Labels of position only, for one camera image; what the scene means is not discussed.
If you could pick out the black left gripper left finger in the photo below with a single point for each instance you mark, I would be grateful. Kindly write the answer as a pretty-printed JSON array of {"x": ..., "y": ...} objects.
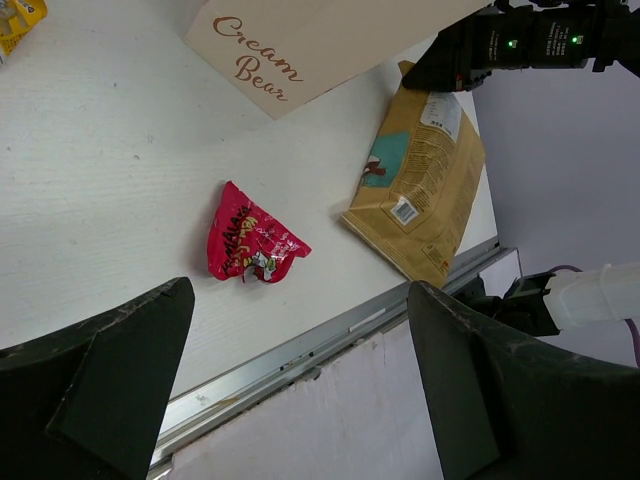
[{"x": 87, "y": 401}]

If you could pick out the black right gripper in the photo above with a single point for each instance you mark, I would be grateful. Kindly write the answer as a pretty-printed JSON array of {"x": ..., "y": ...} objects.
[{"x": 446, "y": 66}]

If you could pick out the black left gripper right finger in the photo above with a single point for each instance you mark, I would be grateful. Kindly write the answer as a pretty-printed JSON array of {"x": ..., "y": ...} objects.
[{"x": 505, "y": 405}]

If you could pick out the large brown chips bag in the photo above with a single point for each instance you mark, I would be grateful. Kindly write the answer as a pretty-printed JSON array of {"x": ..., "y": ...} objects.
[{"x": 417, "y": 188}]

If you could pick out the red snack packet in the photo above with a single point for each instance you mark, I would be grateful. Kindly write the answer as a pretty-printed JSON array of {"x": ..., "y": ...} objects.
[{"x": 244, "y": 238}]

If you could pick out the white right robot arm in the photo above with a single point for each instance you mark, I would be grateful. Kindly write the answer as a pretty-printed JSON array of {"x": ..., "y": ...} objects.
[{"x": 538, "y": 35}]

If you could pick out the yellow snack packet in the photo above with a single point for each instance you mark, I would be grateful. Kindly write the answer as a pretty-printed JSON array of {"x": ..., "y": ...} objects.
[{"x": 18, "y": 18}]

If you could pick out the aluminium table edge rail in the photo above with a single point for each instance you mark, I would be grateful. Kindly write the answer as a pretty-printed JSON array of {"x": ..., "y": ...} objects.
[{"x": 217, "y": 401}]

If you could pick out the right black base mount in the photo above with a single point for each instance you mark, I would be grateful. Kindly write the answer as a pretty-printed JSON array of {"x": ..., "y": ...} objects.
[{"x": 522, "y": 306}]

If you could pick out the cream paper bag orange handles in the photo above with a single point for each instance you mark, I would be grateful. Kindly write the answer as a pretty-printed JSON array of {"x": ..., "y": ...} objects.
[{"x": 283, "y": 54}]

